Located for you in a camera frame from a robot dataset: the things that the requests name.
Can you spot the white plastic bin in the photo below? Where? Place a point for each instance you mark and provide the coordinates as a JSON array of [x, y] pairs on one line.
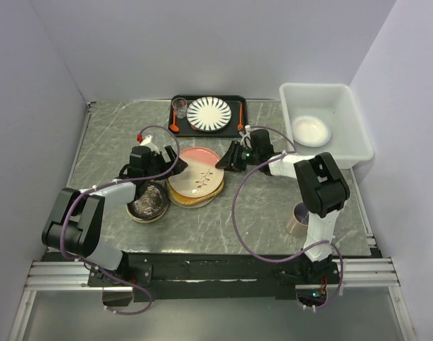
[[336, 106]]

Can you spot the striped white blue plate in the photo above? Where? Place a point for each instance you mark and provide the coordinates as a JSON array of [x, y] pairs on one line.
[[209, 114]]

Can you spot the clear drinking glass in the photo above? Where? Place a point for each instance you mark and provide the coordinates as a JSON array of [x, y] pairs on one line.
[[179, 105]]

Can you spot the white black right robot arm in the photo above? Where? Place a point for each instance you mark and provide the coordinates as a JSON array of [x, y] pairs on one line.
[[323, 188]]

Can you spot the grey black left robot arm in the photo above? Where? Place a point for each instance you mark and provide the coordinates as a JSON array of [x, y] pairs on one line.
[[75, 221]]

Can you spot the white ribbed deep plate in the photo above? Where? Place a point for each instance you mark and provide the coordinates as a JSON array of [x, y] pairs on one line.
[[310, 131]]

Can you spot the orange fork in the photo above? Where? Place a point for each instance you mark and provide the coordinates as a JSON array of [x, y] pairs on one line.
[[240, 125]]

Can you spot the pink cream floral plate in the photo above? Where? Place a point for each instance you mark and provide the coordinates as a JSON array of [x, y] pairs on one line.
[[201, 177]]

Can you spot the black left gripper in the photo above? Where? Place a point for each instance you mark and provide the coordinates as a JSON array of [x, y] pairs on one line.
[[180, 165]]

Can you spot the pink beige mug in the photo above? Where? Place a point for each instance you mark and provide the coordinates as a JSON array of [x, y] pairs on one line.
[[297, 225]]

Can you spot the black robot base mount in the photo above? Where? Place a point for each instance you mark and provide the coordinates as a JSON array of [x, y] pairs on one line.
[[204, 276]]

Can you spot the dark metallic bowl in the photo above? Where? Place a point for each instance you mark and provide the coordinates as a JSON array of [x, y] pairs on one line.
[[151, 206]]

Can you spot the orange spoon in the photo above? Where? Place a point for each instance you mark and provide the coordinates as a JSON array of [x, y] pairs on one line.
[[173, 126]]

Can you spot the blue grey plate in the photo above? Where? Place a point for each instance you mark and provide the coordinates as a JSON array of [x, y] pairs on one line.
[[197, 205]]

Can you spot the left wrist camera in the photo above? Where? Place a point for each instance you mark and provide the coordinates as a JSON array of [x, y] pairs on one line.
[[148, 141]]

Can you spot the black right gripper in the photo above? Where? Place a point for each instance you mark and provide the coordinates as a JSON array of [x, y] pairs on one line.
[[231, 162]]

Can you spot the orange woven pattern plate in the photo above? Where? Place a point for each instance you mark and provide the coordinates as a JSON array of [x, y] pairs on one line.
[[215, 193]]

